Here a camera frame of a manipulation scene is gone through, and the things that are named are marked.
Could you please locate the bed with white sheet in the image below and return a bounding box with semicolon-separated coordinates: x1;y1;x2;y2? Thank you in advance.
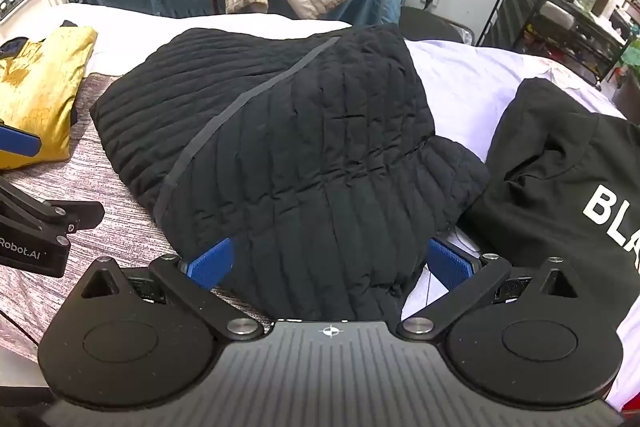
45;2;640;410

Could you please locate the black round stool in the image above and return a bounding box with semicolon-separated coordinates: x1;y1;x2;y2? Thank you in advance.
400;6;474;44

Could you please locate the grey striped blanket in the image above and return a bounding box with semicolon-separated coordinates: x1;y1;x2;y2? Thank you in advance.
0;74;273;350

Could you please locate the black quilted jacket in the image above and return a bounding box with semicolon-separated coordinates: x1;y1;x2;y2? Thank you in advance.
90;24;492;323

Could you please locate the black metal rack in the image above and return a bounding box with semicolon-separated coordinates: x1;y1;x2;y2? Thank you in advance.
477;0;640;88

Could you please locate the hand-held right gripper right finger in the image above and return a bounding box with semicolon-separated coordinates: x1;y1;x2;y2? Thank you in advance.
396;234;577;342

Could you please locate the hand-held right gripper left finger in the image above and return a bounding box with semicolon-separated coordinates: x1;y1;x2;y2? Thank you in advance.
80;237;265;340

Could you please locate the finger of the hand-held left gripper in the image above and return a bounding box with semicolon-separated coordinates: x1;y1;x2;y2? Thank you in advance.
0;121;42;158
0;176;105;249

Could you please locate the black hoodie with white print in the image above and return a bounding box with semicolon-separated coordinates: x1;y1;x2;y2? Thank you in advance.
457;77;640;323

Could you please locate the yellow velvet garment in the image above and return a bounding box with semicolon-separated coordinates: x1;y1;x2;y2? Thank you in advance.
0;26;99;170

